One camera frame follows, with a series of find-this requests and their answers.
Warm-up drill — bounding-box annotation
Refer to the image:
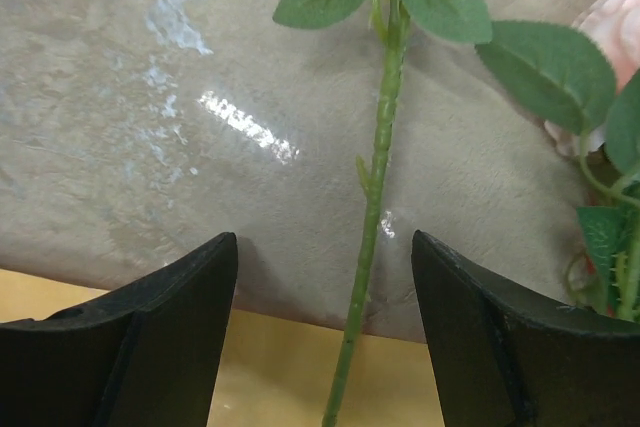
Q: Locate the artificial rose bouquet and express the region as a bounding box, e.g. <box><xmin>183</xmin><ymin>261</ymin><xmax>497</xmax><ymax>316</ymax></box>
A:
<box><xmin>272</xmin><ymin>0</ymin><xmax>640</xmax><ymax>427</ymax></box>

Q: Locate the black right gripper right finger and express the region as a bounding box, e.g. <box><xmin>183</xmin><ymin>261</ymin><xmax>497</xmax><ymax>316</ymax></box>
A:
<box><xmin>411</xmin><ymin>231</ymin><xmax>639</xmax><ymax>427</ymax></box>

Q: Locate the orange paper flower wrap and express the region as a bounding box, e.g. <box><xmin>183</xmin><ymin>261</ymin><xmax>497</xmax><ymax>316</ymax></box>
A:
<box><xmin>1</xmin><ymin>270</ymin><xmax>444</xmax><ymax>427</ymax></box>

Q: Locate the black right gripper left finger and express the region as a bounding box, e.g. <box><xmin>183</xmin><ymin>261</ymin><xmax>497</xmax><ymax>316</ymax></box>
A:
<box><xmin>1</xmin><ymin>233</ymin><xmax>237</xmax><ymax>427</ymax></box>

